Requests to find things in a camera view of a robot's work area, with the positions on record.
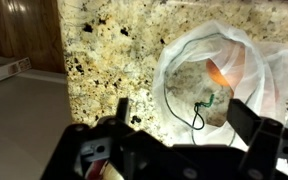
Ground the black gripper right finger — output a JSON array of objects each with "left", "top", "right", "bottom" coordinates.
[{"left": 227, "top": 99, "right": 261, "bottom": 145}]

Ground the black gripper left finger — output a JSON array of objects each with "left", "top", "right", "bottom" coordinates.
[{"left": 116, "top": 98, "right": 130, "bottom": 123}]

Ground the orange peach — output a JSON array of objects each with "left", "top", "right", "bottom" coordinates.
[{"left": 206, "top": 59, "right": 235, "bottom": 86}]

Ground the white mesh produce bag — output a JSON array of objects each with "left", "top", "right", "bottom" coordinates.
[{"left": 153, "top": 20, "right": 288, "bottom": 150}]

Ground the wooden lower cabinet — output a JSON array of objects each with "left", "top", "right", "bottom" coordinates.
[{"left": 0, "top": 0, "right": 65, "bottom": 73}]

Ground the cardboard box on floor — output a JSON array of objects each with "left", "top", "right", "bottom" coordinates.
[{"left": 0, "top": 57, "right": 32, "bottom": 81}]

